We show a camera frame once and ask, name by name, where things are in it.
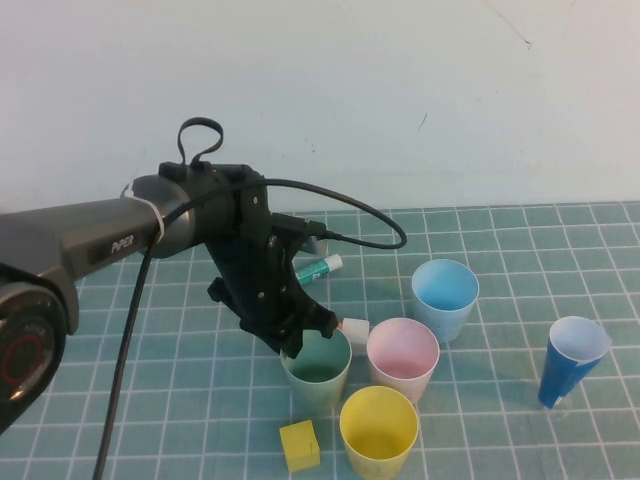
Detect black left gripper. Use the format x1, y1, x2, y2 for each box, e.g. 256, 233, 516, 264
204, 219, 338, 360

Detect pink plastic cup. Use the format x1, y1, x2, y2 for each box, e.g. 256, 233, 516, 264
366, 318, 442, 404

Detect light blue plastic cup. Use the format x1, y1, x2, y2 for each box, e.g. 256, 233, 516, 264
410, 258, 481, 344

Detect white cube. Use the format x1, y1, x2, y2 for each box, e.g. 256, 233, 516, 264
342, 317, 372, 358

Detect green white glue stick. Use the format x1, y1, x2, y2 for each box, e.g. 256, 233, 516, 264
294, 253, 344, 286

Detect yellow cube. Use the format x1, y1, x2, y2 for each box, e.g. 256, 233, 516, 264
278, 419, 322, 474

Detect yellow plastic cup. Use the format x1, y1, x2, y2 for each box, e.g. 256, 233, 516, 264
338, 384, 420, 477

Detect green checked tablecloth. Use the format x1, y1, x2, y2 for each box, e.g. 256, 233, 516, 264
0, 201, 640, 480

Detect white zip tie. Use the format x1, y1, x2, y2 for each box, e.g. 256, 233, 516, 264
121, 183, 167, 242

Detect dark blue white-lined cup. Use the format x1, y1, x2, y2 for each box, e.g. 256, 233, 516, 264
537, 315, 614, 412

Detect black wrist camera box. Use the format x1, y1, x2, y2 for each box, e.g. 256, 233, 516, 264
271, 211, 330, 255

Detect black strap loop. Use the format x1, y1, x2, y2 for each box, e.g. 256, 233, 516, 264
177, 117, 224, 167

